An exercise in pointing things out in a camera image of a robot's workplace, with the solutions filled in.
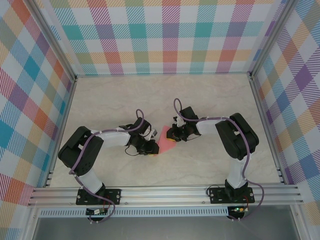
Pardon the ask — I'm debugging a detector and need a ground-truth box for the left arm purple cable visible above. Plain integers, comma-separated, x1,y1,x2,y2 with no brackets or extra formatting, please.
68,108,146,224

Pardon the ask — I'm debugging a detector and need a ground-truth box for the right gripper thin black wire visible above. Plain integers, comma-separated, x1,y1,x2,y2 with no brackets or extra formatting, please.
186,131,201,142

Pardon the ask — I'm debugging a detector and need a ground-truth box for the pink paper sheet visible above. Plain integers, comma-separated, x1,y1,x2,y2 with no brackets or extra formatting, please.
153,124,177,158

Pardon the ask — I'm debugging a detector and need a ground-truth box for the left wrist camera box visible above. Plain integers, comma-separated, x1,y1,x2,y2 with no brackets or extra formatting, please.
143,127,159,141

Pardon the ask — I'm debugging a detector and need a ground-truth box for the thin aluminium wall rail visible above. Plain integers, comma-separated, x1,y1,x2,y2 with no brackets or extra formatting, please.
74,72,253,79

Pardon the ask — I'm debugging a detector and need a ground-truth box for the slotted grey cable duct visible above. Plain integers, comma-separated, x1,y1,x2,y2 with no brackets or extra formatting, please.
39,206,230,218

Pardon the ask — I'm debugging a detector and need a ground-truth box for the left gripper thin black wire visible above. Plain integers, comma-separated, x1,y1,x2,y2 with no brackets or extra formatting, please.
124,145,141,157

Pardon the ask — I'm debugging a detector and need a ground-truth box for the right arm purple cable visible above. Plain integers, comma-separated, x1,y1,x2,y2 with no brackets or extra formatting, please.
173,97,266,223

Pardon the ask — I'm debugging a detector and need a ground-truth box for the grey metal shelf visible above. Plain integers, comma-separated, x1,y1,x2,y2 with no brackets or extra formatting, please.
32,216,301,240

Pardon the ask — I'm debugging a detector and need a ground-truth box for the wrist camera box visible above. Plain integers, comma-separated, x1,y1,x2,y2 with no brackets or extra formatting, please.
143,127,159,141
172,115,186,128

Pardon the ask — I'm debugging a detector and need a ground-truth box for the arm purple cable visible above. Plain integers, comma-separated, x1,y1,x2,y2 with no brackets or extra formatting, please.
68,108,146,224
173,97,266,223

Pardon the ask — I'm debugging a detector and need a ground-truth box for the aluminium side rail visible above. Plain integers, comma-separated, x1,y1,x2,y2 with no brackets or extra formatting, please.
44,77,78,188
249,73,288,186

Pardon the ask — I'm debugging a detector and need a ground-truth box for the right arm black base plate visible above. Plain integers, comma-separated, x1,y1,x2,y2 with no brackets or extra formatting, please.
208,187,256,205

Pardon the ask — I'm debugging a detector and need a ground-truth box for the aluminium frame post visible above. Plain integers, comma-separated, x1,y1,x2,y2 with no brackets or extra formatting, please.
249,0,299,79
23,0,77,82

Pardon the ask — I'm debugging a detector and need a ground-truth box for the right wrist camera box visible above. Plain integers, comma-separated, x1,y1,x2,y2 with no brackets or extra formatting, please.
172,115,186,128

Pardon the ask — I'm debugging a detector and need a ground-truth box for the gripper thin black wire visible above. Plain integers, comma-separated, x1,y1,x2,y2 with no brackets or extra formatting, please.
124,145,141,157
186,131,201,142

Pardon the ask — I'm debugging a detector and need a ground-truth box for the wide aluminium mounting rail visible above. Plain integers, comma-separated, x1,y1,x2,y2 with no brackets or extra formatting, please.
27,184,305,208

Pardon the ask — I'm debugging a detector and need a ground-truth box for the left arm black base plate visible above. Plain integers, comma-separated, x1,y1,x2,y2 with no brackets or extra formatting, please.
76,188,122,206

